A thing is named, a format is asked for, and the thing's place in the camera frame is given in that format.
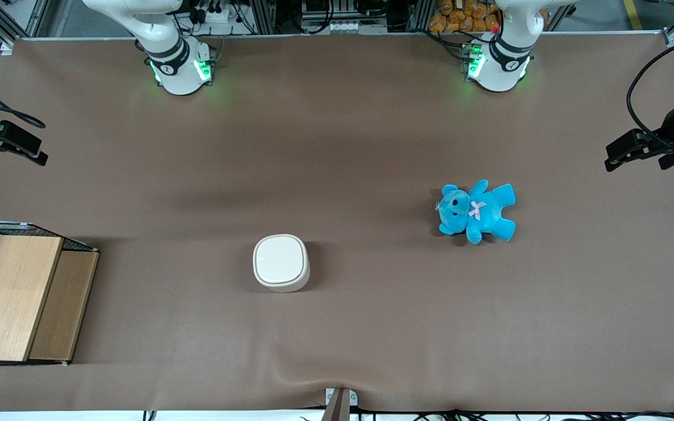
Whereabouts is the white trash can lid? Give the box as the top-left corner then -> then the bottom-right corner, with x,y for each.
255,236 -> 307,284

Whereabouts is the wooden two-tier shelf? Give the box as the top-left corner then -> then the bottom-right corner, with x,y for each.
0,234 -> 101,367

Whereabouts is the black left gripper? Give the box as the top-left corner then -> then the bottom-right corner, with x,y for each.
605,95 -> 674,172

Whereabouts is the white square trash can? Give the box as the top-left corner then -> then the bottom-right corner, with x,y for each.
253,234 -> 311,293

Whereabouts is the blue teddy bear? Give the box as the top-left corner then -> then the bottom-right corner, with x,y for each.
436,180 -> 517,245

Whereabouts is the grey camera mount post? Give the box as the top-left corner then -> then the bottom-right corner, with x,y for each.
321,387 -> 360,421

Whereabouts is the white terminal block row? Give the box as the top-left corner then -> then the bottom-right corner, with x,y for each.
302,20 -> 388,35

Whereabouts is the white power strip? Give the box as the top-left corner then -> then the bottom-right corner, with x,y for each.
199,5 -> 239,25

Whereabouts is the brown table cover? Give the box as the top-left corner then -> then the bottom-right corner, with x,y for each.
0,32 -> 674,413

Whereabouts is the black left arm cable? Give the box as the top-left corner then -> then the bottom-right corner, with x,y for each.
626,37 -> 674,153

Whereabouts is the orange plush toys pile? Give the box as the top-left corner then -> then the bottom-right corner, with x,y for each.
429,0 -> 502,34

